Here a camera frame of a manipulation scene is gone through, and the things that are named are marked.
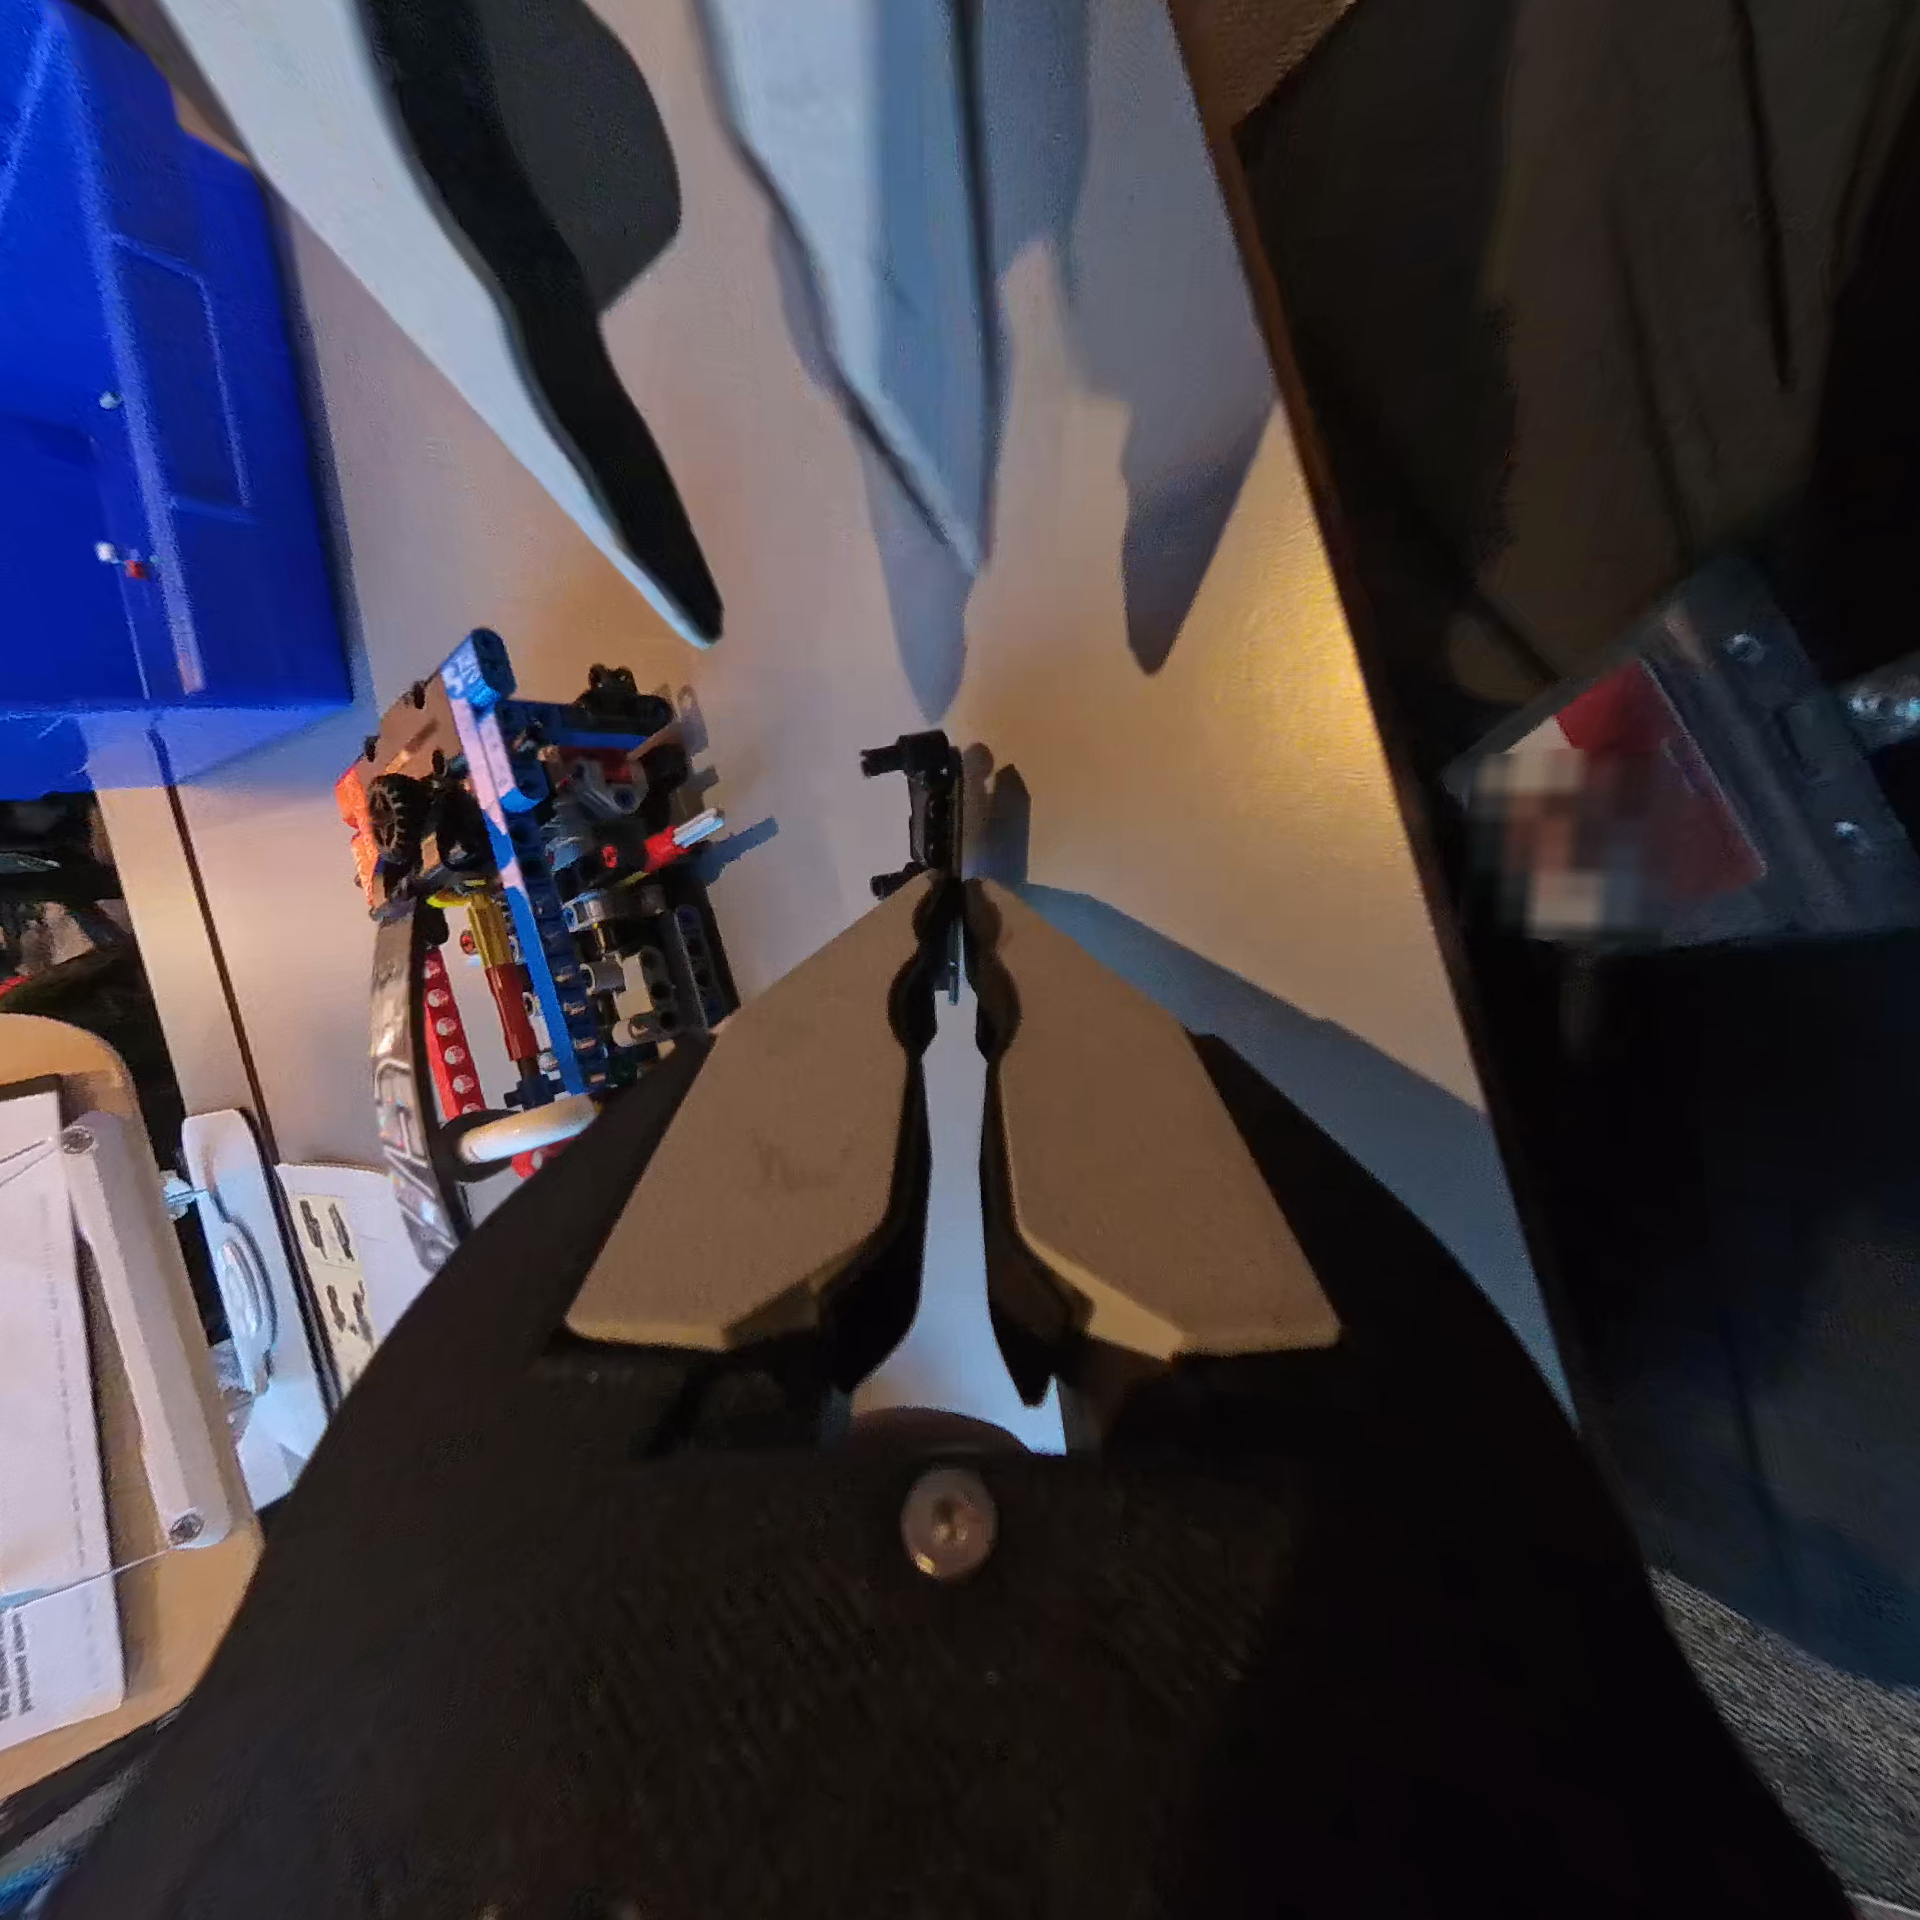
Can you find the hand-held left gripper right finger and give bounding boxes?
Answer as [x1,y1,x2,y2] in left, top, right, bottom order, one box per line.
[974,880,1343,1403]

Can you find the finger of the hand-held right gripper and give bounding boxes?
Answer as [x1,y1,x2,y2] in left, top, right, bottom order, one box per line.
[155,0,726,647]
[702,0,1004,578]

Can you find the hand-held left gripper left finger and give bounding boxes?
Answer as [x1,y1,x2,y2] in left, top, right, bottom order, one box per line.
[568,874,944,1389]

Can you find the toy brick car chassis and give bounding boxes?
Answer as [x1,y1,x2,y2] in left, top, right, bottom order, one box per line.
[335,629,780,1246]

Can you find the small black brick part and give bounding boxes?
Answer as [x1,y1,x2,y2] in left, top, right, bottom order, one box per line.
[863,731,991,998]

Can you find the blue storage bin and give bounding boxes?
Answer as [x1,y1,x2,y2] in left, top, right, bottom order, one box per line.
[0,0,351,797]

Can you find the open instruction booklet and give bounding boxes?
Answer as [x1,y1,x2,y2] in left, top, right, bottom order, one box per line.
[278,1156,449,1398]

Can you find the white flat stand base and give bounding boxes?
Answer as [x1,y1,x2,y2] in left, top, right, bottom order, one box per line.
[178,1109,323,1509]

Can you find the clear badge holder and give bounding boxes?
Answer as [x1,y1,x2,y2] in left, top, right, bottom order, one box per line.
[1446,570,1878,963]

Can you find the clipboard with printed sheet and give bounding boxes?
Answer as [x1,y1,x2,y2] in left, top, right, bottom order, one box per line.
[0,1020,264,1802]

